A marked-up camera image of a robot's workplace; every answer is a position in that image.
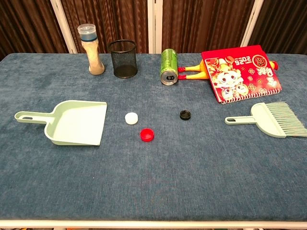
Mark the mint green plastic dustpan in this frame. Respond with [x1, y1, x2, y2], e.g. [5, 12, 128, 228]
[13, 100, 108, 146]

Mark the mint green hand brush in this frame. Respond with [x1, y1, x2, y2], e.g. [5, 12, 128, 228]
[224, 101, 307, 138]

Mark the red bottle cap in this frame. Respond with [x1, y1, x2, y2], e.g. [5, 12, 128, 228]
[140, 128, 155, 142]

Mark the white bottle cap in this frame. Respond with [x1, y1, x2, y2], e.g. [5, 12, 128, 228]
[124, 112, 139, 125]

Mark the clear seasoning bottle blue band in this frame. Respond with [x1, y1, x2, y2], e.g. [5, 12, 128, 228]
[77, 23, 106, 76]

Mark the green drink can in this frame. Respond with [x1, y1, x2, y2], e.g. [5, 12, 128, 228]
[160, 48, 179, 86]

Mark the yellow rubber chicken toy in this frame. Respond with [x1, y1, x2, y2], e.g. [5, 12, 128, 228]
[177, 59, 280, 81]

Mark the black mesh pen holder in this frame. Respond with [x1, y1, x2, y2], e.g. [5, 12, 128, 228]
[109, 39, 138, 79]

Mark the blue table cloth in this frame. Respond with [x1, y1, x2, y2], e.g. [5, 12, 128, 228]
[0, 53, 307, 221]

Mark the red spiral desk calendar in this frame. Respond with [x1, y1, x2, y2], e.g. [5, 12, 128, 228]
[201, 45, 283, 104]

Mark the brown pleated curtain panel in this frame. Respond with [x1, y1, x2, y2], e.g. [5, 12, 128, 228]
[162, 0, 255, 54]
[59, 0, 149, 54]
[0, 0, 68, 60]
[249, 0, 307, 55]

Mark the white screen frame post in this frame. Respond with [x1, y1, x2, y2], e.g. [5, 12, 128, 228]
[50, 0, 78, 54]
[147, 0, 164, 54]
[240, 0, 264, 47]

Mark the white table frame edge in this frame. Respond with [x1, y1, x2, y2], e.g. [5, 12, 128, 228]
[0, 219, 307, 230]

